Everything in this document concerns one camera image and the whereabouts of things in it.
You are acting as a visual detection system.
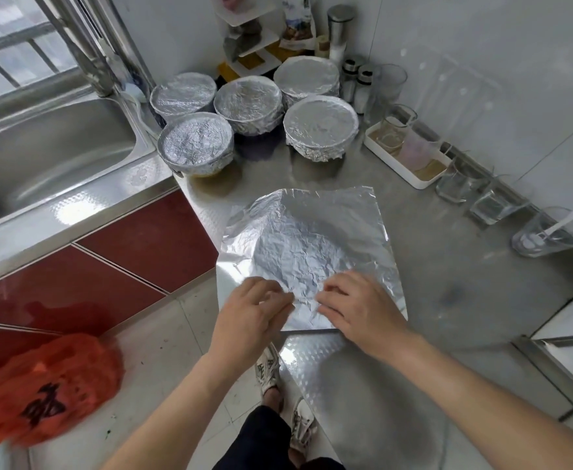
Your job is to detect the person's dark trousers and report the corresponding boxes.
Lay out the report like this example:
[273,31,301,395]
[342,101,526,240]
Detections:
[213,404,347,470]

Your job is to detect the red kitchen cabinet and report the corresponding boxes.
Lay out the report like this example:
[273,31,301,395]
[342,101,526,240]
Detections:
[0,189,219,378]

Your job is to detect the person's right white shoe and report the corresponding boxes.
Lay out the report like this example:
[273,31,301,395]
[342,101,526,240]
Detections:
[288,396,317,451]

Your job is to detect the person's right forearm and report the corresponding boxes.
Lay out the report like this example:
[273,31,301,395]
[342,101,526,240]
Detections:
[384,332,573,470]

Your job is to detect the stainless steel sink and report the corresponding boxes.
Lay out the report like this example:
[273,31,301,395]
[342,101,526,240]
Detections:
[0,87,175,290]

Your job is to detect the white rectangular tray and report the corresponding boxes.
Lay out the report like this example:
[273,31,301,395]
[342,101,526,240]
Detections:
[364,117,454,190]

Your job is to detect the stack of aluminium foil sheets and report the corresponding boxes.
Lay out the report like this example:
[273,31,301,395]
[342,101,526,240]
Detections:
[215,185,409,334]

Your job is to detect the metal window railing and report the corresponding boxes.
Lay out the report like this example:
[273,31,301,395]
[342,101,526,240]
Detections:
[0,19,82,104]

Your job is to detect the pink translucent cup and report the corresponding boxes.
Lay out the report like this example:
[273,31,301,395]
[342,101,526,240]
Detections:
[399,127,442,172]

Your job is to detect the foil-covered bowl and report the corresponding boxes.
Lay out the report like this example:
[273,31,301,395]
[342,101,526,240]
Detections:
[149,72,218,123]
[283,95,361,163]
[213,75,285,138]
[156,112,237,178]

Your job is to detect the colourful snack packet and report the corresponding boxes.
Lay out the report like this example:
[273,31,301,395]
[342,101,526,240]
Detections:
[279,0,318,50]

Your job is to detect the person's left hand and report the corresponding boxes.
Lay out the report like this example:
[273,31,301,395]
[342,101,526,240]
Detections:
[208,277,296,383]

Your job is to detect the person's left forearm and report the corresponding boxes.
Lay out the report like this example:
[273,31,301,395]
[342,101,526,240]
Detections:
[101,352,268,470]

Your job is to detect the person's white shoe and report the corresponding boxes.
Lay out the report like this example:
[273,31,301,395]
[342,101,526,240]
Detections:
[288,396,317,451]
[257,345,283,388]

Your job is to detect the foil-wrapped bowl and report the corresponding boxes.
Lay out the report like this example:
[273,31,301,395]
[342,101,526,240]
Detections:
[273,55,341,106]

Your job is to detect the white dish brush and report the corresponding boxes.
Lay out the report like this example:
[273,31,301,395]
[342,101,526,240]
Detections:
[120,81,151,104]

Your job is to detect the person's left white shoe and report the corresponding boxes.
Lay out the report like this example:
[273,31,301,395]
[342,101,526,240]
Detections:
[257,345,283,388]

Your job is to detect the white corner shelf rack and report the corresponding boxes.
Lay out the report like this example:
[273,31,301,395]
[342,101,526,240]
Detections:
[216,0,319,79]

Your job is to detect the white spoon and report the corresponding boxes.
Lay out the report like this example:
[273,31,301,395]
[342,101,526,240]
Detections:
[531,210,573,245]

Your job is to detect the person's right hand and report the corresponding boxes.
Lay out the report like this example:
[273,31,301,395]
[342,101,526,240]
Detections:
[316,271,415,366]

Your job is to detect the tall white steel-capped bottle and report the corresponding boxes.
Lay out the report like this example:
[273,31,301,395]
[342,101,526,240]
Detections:
[328,5,358,65]

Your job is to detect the red plastic bag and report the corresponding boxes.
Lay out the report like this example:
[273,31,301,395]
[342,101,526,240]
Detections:
[0,332,124,451]

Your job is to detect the steel faucet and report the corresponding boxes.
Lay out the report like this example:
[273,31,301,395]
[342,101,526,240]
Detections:
[32,0,119,94]

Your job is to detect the white shaker with black lid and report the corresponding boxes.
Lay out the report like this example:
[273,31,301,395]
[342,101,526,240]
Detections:
[340,55,362,104]
[353,63,377,116]

